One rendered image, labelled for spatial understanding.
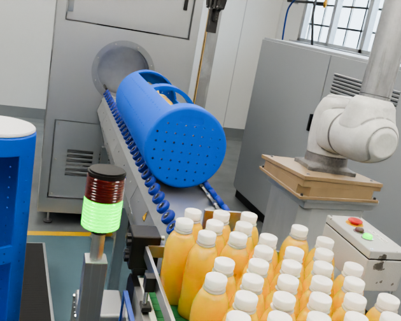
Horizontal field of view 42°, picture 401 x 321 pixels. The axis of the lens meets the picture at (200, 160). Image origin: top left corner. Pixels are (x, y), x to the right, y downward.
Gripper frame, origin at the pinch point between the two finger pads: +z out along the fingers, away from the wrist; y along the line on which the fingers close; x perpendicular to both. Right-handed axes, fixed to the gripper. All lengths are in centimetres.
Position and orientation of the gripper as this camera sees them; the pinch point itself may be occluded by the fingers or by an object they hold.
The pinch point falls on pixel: (212, 21)
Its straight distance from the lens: 174.7
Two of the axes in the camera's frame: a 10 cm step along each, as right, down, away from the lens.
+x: -8.4, -0.2, -5.4
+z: -1.7, 9.6, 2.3
